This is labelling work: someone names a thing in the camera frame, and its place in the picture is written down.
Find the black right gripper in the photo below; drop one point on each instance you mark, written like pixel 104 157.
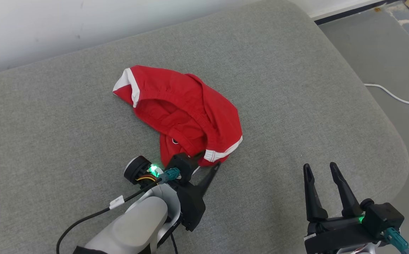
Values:
pixel 335 234

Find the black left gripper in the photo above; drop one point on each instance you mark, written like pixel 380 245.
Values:
pixel 192 208

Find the red shorts with white trim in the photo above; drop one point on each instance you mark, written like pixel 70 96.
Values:
pixel 190 109

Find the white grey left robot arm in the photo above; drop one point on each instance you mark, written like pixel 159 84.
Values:
pixel 137 225

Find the black white baseboard strip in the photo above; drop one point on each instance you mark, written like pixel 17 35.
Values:
pixel 349 13

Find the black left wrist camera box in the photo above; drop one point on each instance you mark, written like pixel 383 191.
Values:
pixel 181 164

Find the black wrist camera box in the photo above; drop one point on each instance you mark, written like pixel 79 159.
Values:
pixel 181 164
pixel 383 215

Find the teal left camera connector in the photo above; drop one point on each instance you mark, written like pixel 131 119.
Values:
pixel 172 174

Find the teal camera connector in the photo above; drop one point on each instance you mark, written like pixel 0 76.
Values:
pixel 172 174
pixel 397 241

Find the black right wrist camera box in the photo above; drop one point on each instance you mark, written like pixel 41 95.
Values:
pixel 383 215

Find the teal right camera connector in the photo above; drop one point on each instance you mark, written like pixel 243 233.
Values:
pixel 397 241

